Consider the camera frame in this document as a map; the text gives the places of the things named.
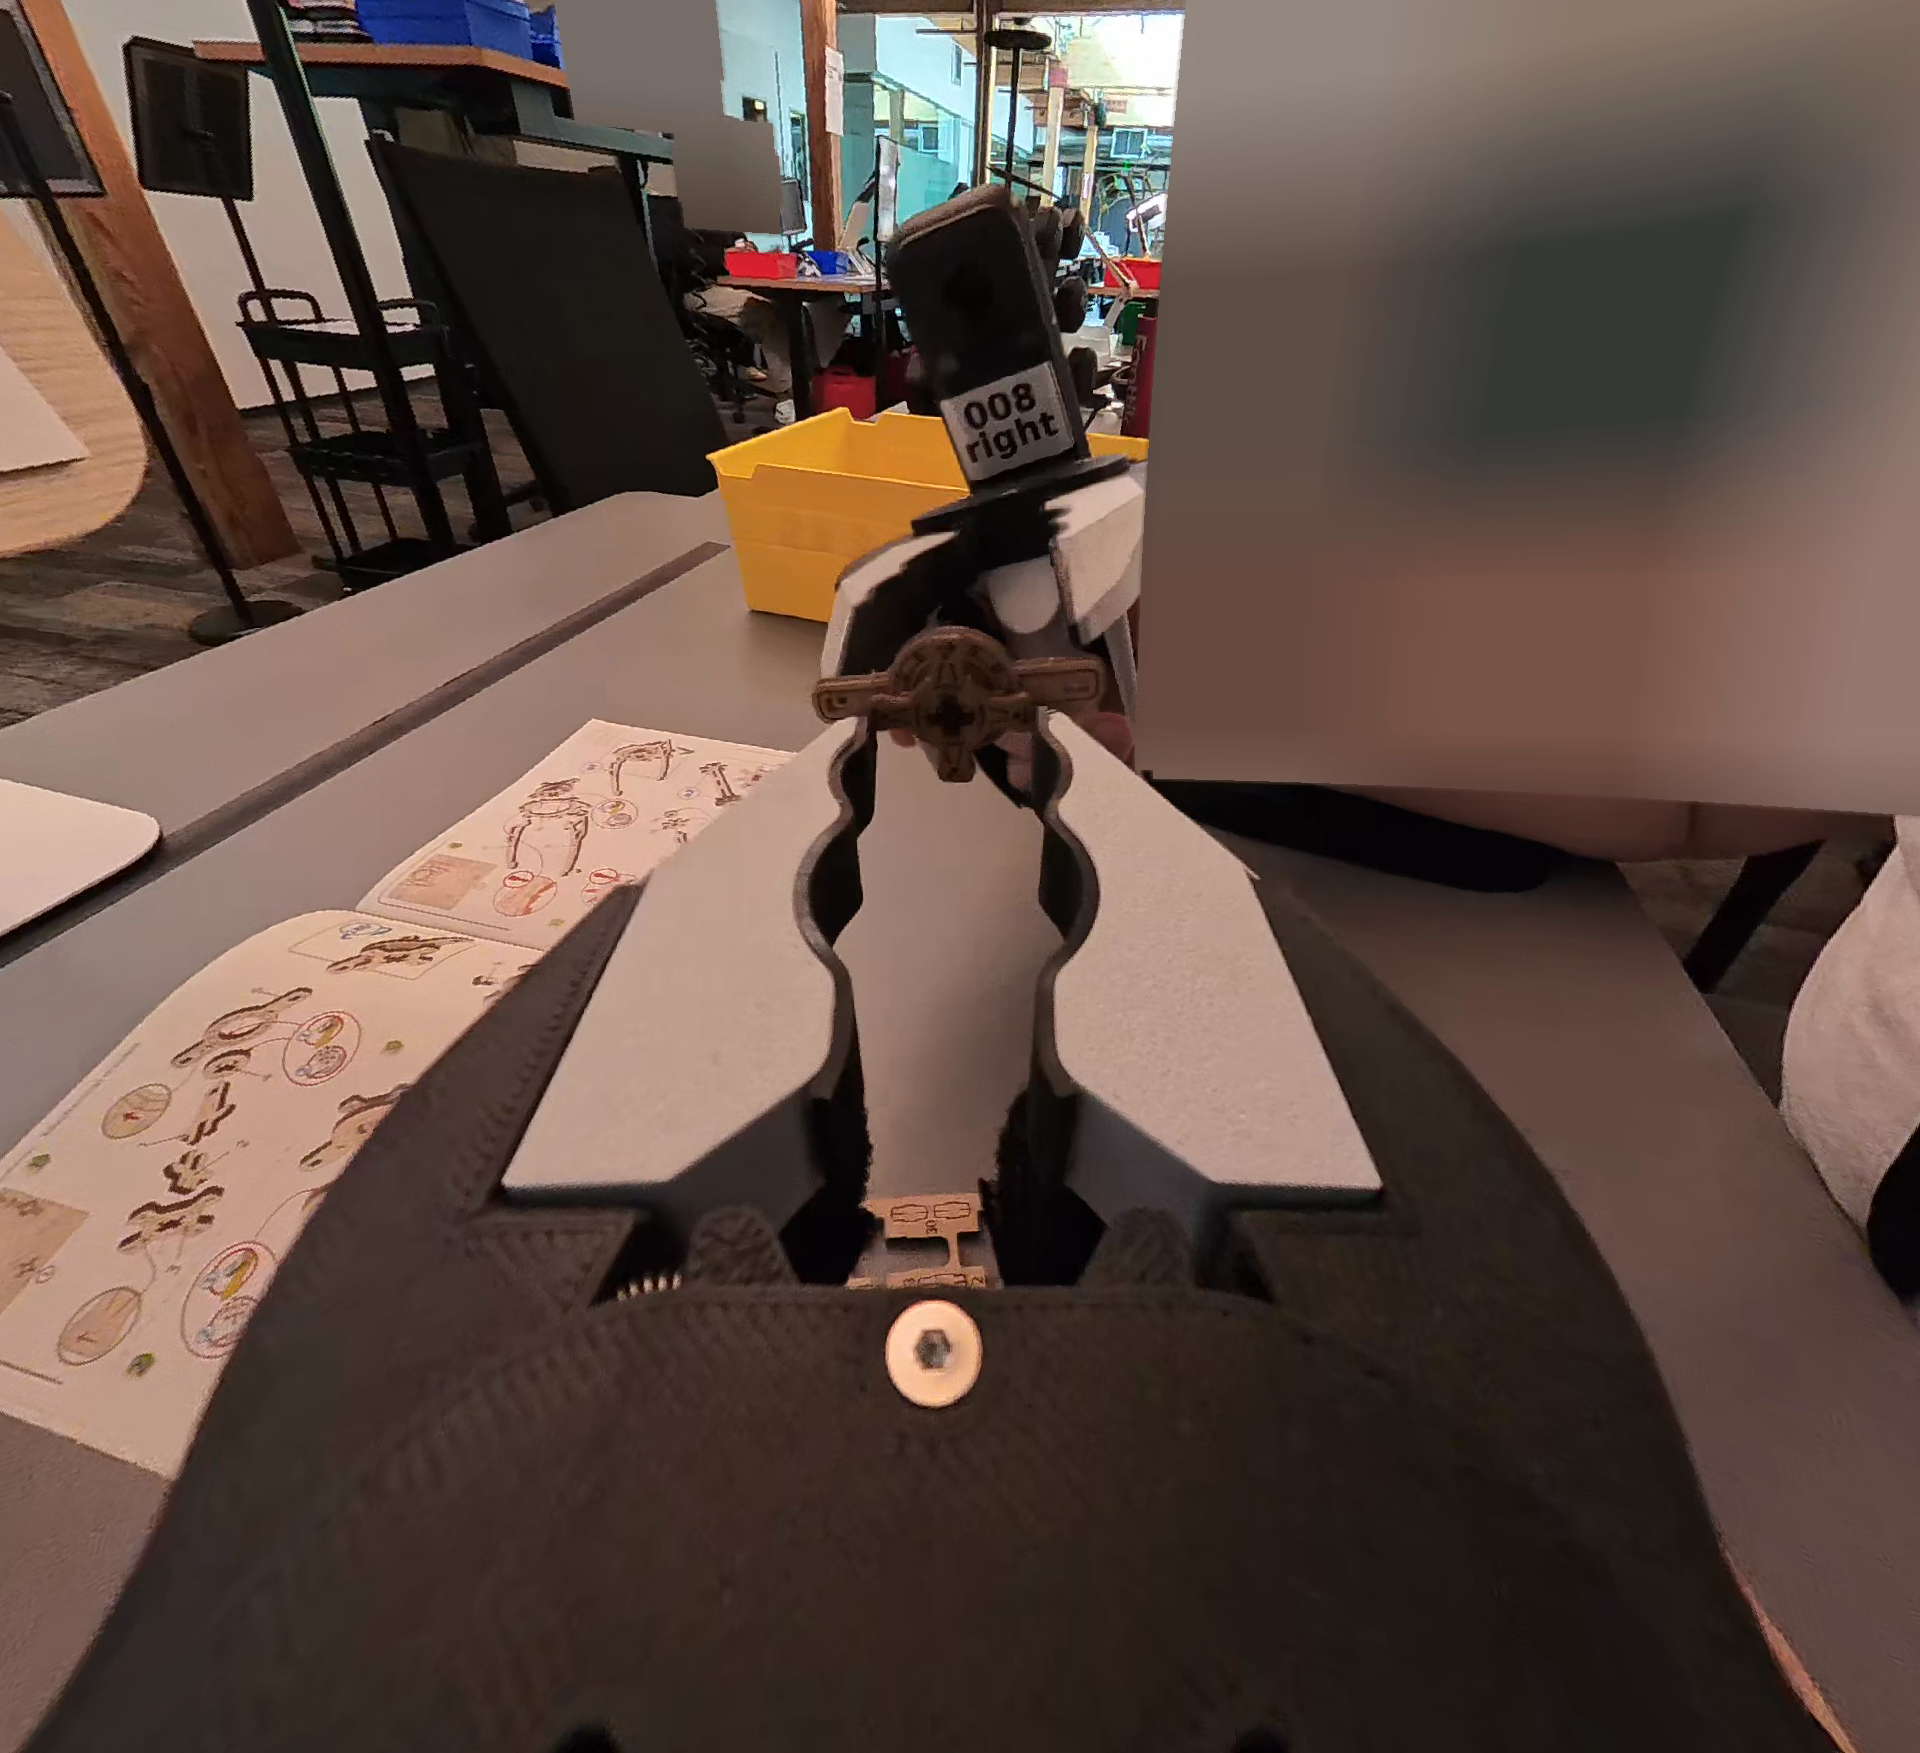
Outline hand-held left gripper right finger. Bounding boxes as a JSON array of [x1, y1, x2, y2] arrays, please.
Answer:
[[1032, 710, 1386, 1222]]

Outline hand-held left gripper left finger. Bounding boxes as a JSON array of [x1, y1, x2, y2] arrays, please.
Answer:
[[498, 717, 881, 1222]]

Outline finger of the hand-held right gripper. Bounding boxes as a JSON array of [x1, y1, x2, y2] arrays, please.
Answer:
[[819, 531, 962, 734], [990, 490, 1148, 698]]

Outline laser-cut wooden parts sheet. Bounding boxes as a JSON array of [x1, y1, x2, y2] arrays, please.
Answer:
[[847, 1173, 997, 1288]]

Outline rack of black dumbbells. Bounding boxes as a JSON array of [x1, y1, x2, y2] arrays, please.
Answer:
[[1027, 199, 1099, 337]]

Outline yellow plastic bin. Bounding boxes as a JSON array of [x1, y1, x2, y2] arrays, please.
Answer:
[[705, 408, 1150, 626]]

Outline black mesh wrist rest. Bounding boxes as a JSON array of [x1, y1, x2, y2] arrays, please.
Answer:
[[1185, 778, 1576, 892]]

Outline thin wooden column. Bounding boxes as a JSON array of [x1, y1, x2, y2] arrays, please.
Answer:
[[795, 0, 844, 253]]

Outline black divider panel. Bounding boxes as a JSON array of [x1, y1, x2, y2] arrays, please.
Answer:
[[367, 137, 735, 517]]

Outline illustrated instruction booklet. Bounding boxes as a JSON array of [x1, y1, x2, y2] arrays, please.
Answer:
[[0, 717, 797, 1476]]

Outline black utility cart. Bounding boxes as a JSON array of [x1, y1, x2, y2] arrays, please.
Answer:
[[238, 291, 517, 591]]

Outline wood-topped desk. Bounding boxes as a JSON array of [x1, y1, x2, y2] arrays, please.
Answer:
[[196, 41, 677, 166]]

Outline blue plastic bin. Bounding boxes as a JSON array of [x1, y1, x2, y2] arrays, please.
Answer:
[[352, 0, 537, 61]]

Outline white stand base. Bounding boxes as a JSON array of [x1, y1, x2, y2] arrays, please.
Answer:
[[0, 778, 161, 944]]

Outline black metal pole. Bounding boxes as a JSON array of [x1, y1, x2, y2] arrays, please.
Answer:
[[188, 0, 474, 562]]

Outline thick wooden post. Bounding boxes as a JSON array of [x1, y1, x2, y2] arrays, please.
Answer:
[[0, 0, 302, 571]]

